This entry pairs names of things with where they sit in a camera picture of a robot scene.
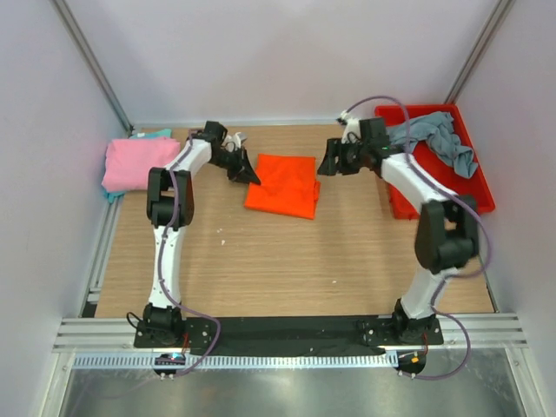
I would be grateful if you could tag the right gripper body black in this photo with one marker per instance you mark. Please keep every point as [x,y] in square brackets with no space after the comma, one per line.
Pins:
[352,157]

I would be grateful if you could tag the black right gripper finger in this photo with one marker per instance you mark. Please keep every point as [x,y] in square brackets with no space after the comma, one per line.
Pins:
[339,170]
[332,152]

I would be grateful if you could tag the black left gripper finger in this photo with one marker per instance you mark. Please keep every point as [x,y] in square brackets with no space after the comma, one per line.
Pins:
[244,176]
[244,161]

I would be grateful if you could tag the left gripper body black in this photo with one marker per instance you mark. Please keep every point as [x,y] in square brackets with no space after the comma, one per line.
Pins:
[228,160]

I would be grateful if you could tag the orange t-shirt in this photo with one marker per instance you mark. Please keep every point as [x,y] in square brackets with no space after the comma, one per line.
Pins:
[288,186]

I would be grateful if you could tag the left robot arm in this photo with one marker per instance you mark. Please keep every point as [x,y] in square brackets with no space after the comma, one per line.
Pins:
[170,209]

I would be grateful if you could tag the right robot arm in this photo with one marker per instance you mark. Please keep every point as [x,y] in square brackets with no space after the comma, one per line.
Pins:
[447,232]

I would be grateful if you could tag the grey crumpled t-shirt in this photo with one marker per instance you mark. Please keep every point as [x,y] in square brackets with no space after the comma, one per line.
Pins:
[437,132]

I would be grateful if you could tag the pink folded t-shirt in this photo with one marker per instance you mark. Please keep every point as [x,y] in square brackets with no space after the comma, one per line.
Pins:
[139,164]

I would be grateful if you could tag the teal folded t-shirt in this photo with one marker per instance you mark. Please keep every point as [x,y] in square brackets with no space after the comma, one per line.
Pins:
[130,165]

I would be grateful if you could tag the red plastic bin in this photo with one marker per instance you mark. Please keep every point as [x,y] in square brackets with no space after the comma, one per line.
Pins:
[476,186]

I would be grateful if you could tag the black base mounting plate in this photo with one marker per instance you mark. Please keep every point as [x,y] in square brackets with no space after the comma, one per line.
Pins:
[324,336]

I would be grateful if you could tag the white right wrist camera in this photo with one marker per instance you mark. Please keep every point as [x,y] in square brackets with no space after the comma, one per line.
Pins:
[351,127]

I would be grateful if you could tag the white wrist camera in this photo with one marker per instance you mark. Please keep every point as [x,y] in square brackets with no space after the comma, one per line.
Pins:
[237,140]
[351,127]

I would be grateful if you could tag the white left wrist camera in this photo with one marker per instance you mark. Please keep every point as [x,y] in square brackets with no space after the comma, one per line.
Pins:
[237,140]

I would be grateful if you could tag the aluminium front frame rail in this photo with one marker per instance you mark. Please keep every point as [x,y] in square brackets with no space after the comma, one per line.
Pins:
[479,330]

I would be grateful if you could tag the white slotted cable duct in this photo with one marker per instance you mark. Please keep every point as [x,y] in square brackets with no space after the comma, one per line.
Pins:
[172,361]

